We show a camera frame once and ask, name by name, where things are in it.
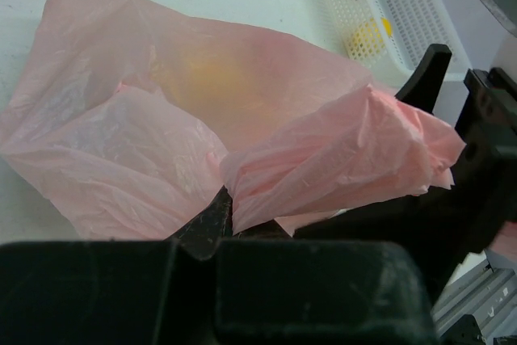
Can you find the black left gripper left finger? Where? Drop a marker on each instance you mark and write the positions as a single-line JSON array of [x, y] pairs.
[[200, 236]]

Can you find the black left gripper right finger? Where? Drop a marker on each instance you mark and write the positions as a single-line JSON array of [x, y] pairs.
[[270, 230]]

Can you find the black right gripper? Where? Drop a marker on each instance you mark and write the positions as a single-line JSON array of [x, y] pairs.
[[440, 227]]

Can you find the pink plastic bag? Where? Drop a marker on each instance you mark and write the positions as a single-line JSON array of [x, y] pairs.
[[130, 117]]

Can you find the yellow fake mango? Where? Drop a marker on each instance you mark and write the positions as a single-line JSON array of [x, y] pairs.
[[366, 41]]

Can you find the white plastic basket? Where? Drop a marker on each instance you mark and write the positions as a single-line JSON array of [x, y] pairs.
[[416, 25]]

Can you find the aluminium frame rail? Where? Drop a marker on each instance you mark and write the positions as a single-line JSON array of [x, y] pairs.
[[478, 308]]

